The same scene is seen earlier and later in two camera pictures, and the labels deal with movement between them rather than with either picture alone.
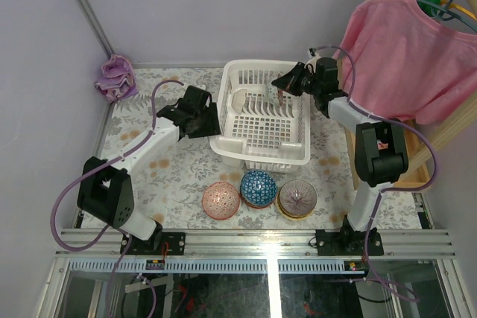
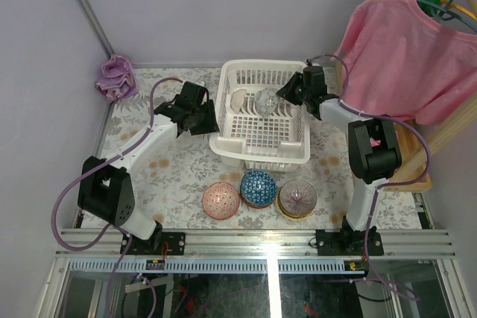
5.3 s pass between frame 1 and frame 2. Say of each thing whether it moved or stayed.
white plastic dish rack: stayed
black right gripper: moved
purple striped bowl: stayed
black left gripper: stayed
